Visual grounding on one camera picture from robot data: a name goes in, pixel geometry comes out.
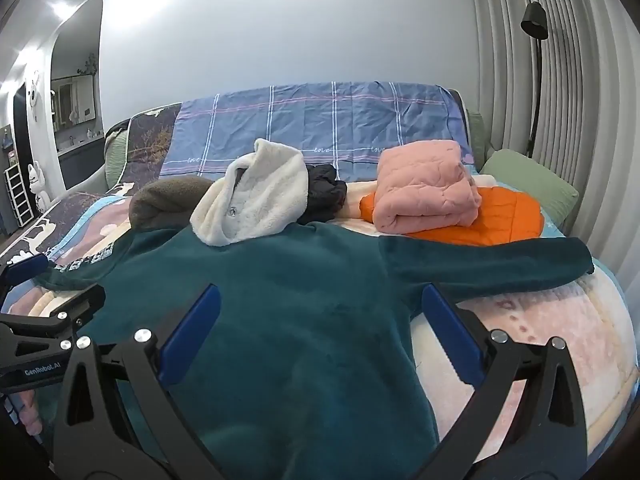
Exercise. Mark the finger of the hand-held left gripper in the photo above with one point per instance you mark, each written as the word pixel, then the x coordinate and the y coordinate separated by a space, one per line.
pixel 75 312
pixel 27 267

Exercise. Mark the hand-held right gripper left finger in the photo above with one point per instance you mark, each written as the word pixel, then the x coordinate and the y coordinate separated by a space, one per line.
pixel 192 325

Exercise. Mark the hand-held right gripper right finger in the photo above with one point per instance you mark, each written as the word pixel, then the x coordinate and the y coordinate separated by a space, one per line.
pixel 445 330

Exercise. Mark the teal fleece sweater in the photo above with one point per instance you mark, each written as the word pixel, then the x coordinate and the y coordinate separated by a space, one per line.
pixel 300 335

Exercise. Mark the person's left hand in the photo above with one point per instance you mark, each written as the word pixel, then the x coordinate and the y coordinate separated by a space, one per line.
pixel 32 412

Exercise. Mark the white ladder rack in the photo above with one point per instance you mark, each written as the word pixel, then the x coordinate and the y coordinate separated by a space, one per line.
pixel 19 195

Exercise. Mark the pink printed blanket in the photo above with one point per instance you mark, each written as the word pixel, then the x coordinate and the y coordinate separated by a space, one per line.
pixel 525 320

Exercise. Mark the white cat figurine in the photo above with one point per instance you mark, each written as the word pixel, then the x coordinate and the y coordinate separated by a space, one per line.
pixel 37 185

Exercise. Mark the brown fleece garment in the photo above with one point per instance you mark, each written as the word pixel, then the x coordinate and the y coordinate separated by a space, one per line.
pixel 160 200

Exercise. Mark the orange down jacket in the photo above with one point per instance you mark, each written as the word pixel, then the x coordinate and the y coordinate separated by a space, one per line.
pixel 505 215

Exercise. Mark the pink quilted garment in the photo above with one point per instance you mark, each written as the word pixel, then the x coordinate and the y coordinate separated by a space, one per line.
pixel 425 185

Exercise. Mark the white fleece jacket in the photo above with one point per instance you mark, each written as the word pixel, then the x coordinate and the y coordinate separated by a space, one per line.
pixel 260 195

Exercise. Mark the arched doorway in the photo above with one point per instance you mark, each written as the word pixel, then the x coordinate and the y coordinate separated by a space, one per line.
pixel 75 110

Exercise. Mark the green pillow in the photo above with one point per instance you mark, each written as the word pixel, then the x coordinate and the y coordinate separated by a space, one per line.
pixel 530 180

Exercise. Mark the dark floral bed cover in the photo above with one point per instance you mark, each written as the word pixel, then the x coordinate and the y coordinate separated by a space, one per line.
pixel 150 145

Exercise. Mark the black puffer jacket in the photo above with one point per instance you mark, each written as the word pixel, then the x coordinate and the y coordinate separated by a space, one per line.
pixel 325 190

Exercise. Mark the blue plaid sheet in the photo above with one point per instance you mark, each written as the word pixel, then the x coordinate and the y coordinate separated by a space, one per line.
pixel 325 120

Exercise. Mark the grey pleated curtain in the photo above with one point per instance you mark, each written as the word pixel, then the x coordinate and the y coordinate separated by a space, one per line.
pixel 575 110

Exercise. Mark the black floor lamp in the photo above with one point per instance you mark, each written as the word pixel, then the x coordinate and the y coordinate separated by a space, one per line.
pixel 534 22

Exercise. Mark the white wall figure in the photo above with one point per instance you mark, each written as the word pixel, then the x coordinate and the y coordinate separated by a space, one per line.
pixel 33 95

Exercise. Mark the wall mirror cabinet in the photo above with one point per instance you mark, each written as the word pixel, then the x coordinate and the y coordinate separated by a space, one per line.
pixel 75 100

